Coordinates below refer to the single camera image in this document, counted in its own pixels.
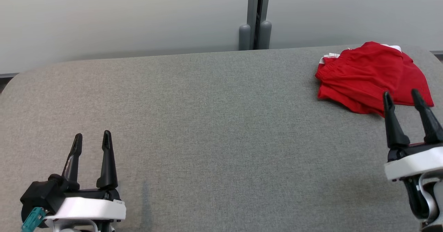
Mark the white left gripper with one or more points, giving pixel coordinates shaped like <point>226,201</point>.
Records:
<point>90,209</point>

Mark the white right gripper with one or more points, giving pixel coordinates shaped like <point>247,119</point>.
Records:
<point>415,164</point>

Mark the red shorts with white stripe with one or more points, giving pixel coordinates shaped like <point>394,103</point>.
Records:
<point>360,76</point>

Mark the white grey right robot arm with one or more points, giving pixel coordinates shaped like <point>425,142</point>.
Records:
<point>427,204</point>

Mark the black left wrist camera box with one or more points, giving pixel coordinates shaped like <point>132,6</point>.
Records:
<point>41,194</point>

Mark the grey metal partition post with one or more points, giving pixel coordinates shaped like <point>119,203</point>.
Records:
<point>254,17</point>

